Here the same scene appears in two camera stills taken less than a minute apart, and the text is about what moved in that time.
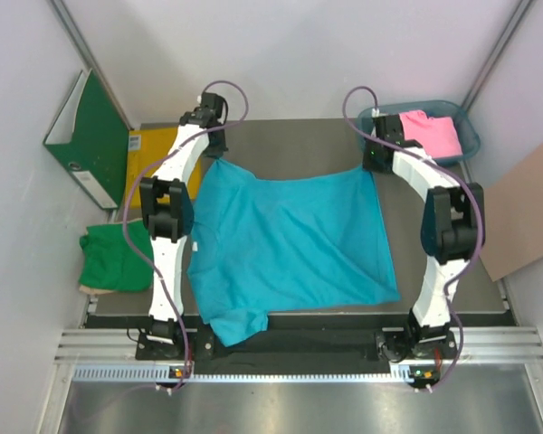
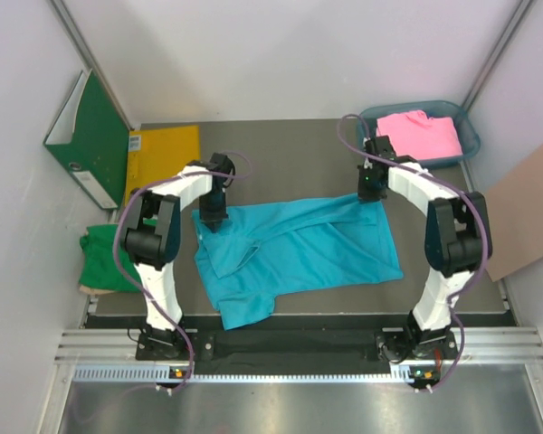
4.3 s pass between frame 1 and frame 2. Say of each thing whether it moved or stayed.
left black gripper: moved
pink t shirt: stayed
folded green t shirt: stayed
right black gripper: moved
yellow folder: stayed
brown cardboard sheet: stayed
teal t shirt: moved
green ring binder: stayed
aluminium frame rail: stayed
